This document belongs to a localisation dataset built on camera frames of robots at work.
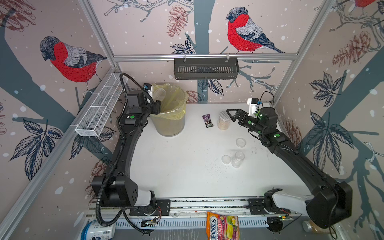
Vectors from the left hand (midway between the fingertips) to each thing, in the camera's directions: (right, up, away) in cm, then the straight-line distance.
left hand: (157, 97), depth 78 cm
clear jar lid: (+51, -28, +20) cm, 62 cm away
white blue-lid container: (-23, -59, -16) cm, 65 cm away
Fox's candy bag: (+31, -60, -12) cm, 69 cm away
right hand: (+39, -7, -2) cm, 40 cm away
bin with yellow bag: (+5, -13, +10) cm, 18 cm away
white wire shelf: (-31, -3, +2) cm, 31 cm away
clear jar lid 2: (+39, -37, +12) cm, 56 cm away
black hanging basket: (+28, +24, +26) cm, 45 cm away
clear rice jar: (-1, +2, +7) cm, 7 cm away
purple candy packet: (+29, -14, +29) cm, 44 cm away
